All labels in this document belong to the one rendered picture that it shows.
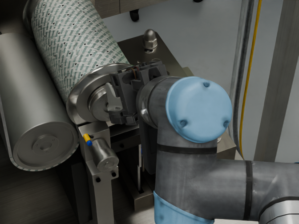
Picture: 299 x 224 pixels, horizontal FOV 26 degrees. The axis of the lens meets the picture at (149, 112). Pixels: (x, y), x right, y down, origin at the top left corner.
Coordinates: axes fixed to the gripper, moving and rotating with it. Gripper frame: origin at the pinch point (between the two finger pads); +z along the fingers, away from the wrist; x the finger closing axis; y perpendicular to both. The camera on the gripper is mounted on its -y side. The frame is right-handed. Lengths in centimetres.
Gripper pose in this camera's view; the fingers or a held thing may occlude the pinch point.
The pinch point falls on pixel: (127, 107)
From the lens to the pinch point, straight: 109.2
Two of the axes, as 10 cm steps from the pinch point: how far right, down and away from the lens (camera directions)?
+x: -9.1, 3.0, -2.8
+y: -2.6, -9.5, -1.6
